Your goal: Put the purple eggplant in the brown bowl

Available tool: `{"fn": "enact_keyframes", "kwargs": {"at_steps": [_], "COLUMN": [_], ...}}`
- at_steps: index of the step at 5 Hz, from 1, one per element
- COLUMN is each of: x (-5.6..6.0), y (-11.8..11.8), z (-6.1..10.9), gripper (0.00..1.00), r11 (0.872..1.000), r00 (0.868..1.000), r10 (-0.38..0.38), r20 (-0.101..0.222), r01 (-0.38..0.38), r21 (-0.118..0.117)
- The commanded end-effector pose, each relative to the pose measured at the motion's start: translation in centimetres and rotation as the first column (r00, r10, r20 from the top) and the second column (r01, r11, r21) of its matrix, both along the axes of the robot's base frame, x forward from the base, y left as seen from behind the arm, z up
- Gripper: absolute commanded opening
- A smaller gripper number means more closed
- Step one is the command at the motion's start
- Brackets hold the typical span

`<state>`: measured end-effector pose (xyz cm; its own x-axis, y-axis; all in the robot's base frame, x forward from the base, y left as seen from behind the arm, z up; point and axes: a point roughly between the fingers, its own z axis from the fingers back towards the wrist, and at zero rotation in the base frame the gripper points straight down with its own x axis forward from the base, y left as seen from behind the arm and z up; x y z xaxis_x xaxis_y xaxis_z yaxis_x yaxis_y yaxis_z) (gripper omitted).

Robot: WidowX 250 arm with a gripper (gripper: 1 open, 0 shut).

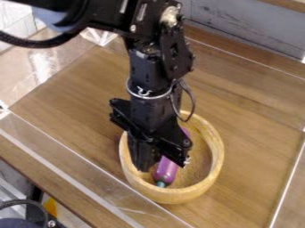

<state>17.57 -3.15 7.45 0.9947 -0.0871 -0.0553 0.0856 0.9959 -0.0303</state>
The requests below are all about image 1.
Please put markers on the brown wooden bowl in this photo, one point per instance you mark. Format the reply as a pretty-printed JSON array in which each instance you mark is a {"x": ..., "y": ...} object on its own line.
[{"x": 196, "y": 178}]

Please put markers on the clear acrylic tray walls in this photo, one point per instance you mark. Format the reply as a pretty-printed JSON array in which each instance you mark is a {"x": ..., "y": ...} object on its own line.
[{"x": 251, "y": 95}]

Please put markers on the black clamp with screw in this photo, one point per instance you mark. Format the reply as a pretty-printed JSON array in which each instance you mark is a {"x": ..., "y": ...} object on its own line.
[{"x": 38, "y": 217}]

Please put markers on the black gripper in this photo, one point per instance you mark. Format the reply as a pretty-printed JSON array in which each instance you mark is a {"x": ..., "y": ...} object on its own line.
[{"x": 154, "y": 133}]

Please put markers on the clear acrylic corner bracket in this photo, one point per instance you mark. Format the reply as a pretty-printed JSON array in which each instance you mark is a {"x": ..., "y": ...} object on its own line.
[{"x": 99, "y": 37}]

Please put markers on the purple toy eggplant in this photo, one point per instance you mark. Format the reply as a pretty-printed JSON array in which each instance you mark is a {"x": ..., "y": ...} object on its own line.
[{"x": 165, "y": 172}]

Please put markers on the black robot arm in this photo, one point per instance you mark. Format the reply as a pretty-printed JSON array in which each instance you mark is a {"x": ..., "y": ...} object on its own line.
[{"x": 150, "y": 25}]

